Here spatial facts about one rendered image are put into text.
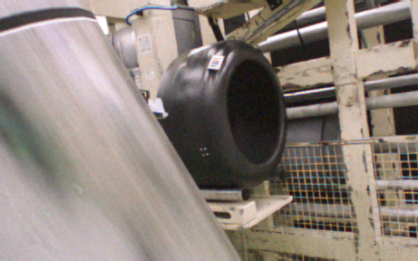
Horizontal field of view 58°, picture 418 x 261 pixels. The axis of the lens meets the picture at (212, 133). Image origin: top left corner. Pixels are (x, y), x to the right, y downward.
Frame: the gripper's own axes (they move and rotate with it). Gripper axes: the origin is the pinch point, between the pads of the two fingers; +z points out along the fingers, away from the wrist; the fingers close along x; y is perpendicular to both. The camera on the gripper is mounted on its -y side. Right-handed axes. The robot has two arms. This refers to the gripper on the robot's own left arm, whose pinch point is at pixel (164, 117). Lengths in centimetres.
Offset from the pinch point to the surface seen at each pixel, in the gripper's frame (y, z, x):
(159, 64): 24.0, 25.3, 25.9
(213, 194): -27.6, 23.1, 1.4
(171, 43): 34, 33, 26
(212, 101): 3.7, 11.5, -10.4
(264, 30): 38, 63, -2
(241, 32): 40, 63, 9
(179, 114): 0.9, 8.2, 0.9
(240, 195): -27.6, 23.1, -10.4
